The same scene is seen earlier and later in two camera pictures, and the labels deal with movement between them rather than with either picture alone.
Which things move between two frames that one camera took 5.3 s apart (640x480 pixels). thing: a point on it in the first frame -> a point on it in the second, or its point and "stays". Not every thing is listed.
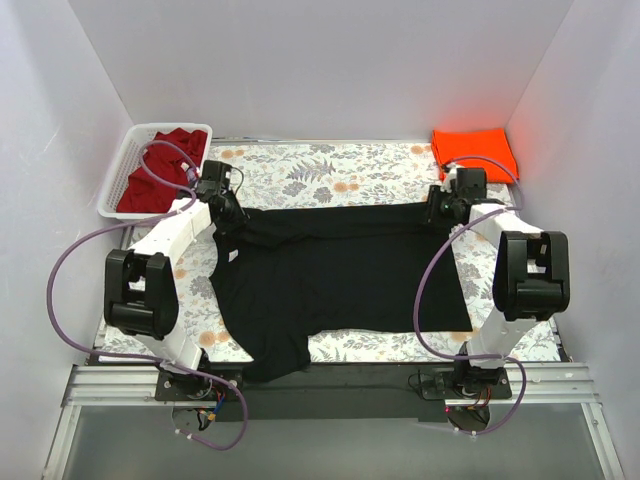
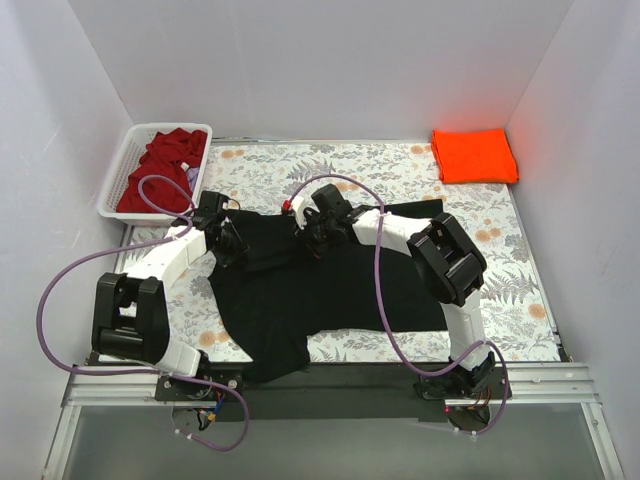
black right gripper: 438,209 -> 314,238
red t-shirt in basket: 143,194 stays
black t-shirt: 279,276 stays
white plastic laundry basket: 131,162 stays
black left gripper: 232,215 -> 233,245
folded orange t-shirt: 490,143 stays
